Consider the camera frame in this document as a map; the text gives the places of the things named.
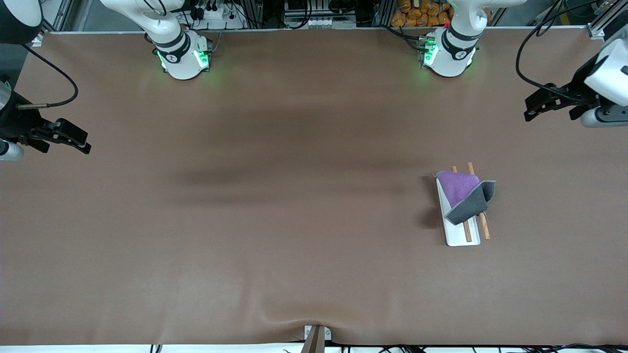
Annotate aluminium frame profile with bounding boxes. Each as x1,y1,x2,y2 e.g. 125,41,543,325
586,0,628,40
37,0,74,35

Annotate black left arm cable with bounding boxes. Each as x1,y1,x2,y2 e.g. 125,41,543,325
515,0,604,99

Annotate orange snack packets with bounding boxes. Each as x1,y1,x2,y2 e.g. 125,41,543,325
391,0,491,28

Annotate brown upright post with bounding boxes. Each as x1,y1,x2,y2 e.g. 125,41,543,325
300,326,326,353

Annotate grey metal clamp bracket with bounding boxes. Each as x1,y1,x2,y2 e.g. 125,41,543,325
303,325,332,342

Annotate brown table mat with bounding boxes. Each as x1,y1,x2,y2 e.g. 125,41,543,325
0,27,628,346

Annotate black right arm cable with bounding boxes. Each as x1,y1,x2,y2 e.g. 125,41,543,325
15,44,79,108

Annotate purple and grey towel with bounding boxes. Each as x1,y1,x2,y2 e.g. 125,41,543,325
434,170,496,226

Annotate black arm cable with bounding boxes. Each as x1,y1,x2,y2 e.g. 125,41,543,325
515,0,604,99
15,44,79,108

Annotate white power strip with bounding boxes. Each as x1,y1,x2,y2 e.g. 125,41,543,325
194,5,246,30

